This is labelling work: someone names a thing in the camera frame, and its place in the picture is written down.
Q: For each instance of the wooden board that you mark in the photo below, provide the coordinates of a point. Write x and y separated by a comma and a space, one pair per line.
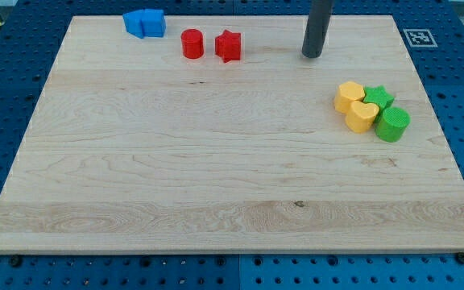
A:
134, 149

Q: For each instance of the red star block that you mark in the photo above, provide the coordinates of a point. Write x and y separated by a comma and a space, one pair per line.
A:
228, 45

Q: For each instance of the red cylinder block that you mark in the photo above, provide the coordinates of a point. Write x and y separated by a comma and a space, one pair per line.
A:
192, 41

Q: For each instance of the yellow hexagon block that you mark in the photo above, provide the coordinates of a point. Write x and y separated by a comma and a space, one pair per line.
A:
347, 93

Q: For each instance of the yellow heart block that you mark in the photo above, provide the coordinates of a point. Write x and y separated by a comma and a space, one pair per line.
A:
360, 116

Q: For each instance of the blue cube block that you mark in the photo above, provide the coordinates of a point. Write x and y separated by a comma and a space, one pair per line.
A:
153, 23

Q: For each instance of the green star block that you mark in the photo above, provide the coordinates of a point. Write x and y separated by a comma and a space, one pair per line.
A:
379, 96

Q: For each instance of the blue angular block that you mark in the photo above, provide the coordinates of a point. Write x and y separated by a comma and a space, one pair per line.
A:
133, 23

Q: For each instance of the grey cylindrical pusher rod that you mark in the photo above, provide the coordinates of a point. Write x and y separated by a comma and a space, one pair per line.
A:
316, 28

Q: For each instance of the green cylinder block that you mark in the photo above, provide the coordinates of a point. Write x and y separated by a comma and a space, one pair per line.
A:
392, 124

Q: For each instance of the white fiducial marker tag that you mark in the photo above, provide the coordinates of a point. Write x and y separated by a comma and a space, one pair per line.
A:
420, 38

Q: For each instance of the black bolt left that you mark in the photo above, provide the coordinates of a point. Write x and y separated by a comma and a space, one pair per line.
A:
15, 261

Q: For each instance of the black bolt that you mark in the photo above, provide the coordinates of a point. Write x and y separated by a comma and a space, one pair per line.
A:
459, 257
15, 261

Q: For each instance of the black bolt right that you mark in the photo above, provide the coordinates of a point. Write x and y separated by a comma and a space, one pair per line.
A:
459, 257

